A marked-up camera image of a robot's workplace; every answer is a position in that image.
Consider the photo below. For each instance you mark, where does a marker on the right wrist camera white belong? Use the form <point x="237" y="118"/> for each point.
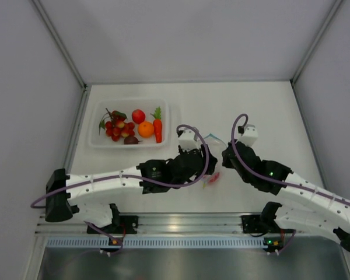
<point x="249" y="135"/>

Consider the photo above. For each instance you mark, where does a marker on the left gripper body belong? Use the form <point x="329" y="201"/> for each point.
<point x="203" y="150"/>

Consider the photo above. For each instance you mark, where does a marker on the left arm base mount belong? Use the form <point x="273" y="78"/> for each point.
<point x="123" y="224"/>

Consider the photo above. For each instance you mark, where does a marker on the white slotted cable duct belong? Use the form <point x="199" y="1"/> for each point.
<point x="152" y="242"/>

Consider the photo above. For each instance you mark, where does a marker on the aluminium rail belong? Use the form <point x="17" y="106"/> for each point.
<point x="158" y="223"/>

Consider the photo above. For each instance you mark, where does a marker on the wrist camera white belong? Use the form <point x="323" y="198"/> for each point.
<point x="188" y="140"/>
<point x="249" y="135"/>

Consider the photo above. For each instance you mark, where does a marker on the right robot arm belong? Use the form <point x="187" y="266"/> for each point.
<point x="312" y="209"/>

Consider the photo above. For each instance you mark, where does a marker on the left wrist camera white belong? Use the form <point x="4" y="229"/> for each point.
<point x="188" y="140"/>

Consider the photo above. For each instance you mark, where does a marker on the clear zip top bag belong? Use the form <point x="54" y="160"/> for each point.
<point x="216" y="147"/>

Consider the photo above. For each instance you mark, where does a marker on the fake orange carrot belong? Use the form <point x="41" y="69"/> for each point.
<point x="157" y="124"/>

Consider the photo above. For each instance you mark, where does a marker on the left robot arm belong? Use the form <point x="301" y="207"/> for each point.
<point x="89" y="198"/>

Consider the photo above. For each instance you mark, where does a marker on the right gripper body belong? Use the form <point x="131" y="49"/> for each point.
<point x="227" y="163"/>

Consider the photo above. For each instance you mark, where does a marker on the dark red fake plum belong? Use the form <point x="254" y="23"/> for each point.
<point x="131" y="140"/>

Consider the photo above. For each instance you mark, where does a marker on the fake red apple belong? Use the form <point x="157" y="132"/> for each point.
<point x="138" y="116"/>

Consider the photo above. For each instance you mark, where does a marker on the white plastic basket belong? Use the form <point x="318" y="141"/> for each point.
<point x="127" y="106"/>

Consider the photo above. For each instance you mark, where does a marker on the fake red cherry bunch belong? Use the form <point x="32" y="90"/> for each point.
<point x="114" y="125"/>

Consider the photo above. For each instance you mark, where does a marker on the fake orange fruit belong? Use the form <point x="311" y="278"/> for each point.
<point x="145" y="129"/>

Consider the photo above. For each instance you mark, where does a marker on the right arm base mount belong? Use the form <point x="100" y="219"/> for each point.
<point x="251" y="224"/>

